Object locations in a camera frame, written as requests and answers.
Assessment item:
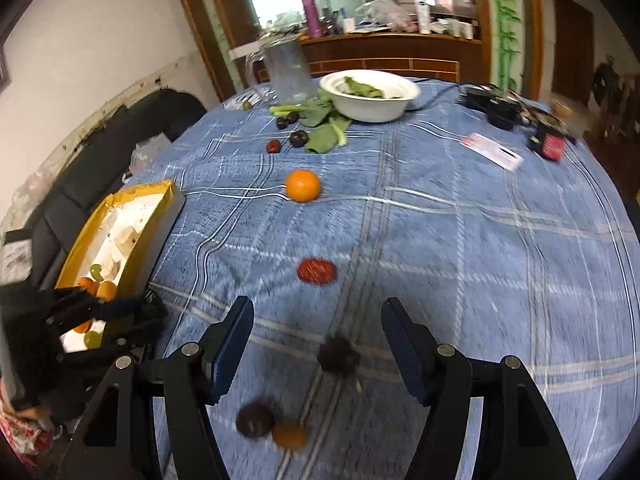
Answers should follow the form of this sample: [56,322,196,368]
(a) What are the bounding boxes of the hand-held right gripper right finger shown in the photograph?
[381,297,576,480]

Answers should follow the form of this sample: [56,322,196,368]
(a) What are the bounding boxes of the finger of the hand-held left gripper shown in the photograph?
[65,294,168,361]
[46,287,108,333]

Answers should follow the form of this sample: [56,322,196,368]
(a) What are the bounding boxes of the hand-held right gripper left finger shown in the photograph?
[62,296,256,480]

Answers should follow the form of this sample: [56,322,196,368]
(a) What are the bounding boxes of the large tan foam block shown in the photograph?
[114,227,141,253]

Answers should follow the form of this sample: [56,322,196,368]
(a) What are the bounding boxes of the gold and white box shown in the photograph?
[55,179,187,356]

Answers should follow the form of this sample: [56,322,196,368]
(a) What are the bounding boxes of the dark spiky ball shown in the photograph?
[317,336,362,376]

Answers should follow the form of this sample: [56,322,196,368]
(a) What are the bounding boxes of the large red date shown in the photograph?
[297,257,337,287]

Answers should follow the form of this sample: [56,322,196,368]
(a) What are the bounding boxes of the blue patterned tablecloth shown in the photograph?
[120,77,640,480]

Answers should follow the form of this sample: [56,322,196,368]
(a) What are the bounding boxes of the black chair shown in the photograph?
[20,90,208,286]

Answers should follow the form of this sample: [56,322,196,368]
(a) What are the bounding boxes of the clear plastic bag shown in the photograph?
[129,135,173,176]

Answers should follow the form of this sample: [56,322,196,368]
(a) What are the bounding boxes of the white and red card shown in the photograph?
[460,132,525,171]

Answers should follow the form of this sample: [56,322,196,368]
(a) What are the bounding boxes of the green leafy vegetable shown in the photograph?
[269,97,353,155]

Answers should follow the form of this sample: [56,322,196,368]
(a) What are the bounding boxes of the white bowl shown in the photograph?
[319,70,421,123]

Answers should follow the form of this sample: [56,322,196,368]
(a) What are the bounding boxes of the red and black device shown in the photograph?
[529,125,568,162]

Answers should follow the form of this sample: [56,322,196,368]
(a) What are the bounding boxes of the black power adapter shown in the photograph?
[487,97,521,131]

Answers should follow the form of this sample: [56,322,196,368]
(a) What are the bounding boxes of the green leaf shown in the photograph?
[342,76,401,100]

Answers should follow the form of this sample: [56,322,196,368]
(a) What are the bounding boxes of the wooden sideboard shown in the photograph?
[230,32,486,91]

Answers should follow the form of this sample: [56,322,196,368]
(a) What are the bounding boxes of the white plastic bag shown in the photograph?
[356,0,416,32]

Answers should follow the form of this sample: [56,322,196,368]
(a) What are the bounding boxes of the purple bottle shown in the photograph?
[301,0,325,38]

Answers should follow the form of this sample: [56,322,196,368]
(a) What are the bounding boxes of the wooden door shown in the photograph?
[550,0,596,111]

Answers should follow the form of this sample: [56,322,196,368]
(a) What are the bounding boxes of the black cable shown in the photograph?
[407,77,468,111]

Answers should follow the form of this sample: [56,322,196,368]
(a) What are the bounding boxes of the bamboo wall sticker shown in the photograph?
[487,0,526,91]

